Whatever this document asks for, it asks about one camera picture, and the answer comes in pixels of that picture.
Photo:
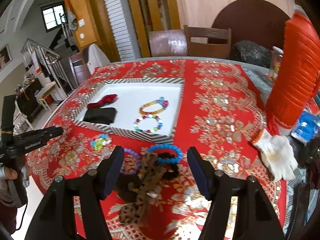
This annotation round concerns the white chair back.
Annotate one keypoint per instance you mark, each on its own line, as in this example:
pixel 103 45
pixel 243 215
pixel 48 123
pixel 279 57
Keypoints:
pixel 94 57

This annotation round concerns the orange ribbed plastic bottle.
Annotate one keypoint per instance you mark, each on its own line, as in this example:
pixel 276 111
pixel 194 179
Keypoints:
pixel 298 76

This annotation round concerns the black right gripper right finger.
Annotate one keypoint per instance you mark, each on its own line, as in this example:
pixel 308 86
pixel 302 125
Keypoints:
pixel 255 217

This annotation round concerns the dark wooden side chair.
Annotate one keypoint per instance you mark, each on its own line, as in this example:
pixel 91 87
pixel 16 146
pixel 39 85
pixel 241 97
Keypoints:
pixel 79 68

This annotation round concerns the brown scrunchie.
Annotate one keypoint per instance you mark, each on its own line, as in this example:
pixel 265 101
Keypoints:
pixel 127 186

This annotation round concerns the red velvet hair bow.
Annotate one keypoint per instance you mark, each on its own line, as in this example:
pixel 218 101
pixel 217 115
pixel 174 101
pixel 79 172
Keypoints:
pixel 106 100

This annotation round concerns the brown padded chair back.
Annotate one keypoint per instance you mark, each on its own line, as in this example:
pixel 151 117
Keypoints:
pixel 168 43

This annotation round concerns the person's left hand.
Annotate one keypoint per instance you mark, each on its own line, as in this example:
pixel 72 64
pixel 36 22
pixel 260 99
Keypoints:
pixel 10 174

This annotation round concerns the dark round table top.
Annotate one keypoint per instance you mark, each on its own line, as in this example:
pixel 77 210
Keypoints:
pixel 258 21

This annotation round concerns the white work glove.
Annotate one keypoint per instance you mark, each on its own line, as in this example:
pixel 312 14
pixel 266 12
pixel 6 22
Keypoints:
pixel 277 155

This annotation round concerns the metal stair railing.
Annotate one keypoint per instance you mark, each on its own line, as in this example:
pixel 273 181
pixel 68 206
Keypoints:
pixel 48 61

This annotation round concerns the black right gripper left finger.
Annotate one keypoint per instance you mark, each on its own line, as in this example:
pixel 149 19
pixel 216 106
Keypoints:
pixel 55 217

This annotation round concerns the black plastic bag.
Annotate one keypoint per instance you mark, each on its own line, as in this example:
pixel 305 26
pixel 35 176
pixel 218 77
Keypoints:
pixel 252 53

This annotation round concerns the striped white tray box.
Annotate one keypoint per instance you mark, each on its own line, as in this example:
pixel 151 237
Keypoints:
pixel 147 108

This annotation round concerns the wooden slatted chair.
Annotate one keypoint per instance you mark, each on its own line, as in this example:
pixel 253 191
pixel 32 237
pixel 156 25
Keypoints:
pixel 208 42

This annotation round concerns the blue plastic package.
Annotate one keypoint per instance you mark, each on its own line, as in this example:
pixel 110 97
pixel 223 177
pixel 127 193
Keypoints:
pixel 306 127

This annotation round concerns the leopard print hair bow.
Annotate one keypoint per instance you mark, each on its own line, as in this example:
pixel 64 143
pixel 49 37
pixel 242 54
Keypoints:
pixel 151 174

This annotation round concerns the clear plastic jar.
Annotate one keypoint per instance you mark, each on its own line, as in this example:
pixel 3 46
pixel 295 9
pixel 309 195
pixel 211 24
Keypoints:
pixel 277 55

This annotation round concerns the framed wall picture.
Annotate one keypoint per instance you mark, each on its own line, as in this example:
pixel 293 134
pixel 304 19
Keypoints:
pixel 5 57

